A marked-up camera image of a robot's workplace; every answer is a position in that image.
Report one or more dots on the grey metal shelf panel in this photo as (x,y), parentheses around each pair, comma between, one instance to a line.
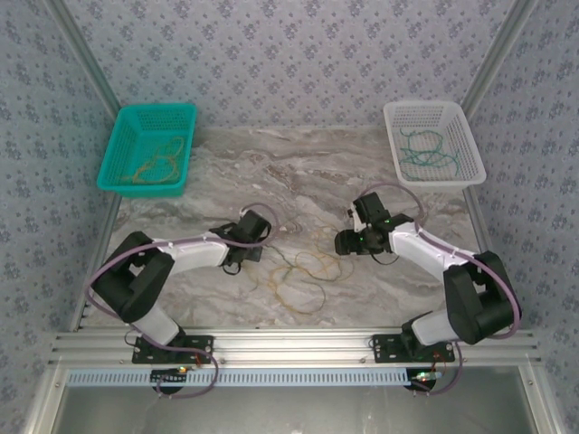
(294,411)

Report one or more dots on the black controller board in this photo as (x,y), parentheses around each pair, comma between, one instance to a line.
(169,377)
(425,380)

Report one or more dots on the aluminium frame post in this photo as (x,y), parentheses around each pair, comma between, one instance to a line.
(502,50)
(86,50)

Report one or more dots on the white plastic basket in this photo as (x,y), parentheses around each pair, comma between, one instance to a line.
(470,149)

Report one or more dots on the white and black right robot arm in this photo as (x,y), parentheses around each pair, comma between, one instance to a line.
(420,248)

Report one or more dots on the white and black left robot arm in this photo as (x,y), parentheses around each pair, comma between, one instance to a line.
(190,257)

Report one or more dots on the teal plastic basket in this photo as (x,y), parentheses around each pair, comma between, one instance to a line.
(117,135)

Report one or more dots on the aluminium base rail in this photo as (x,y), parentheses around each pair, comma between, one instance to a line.
(294,346)

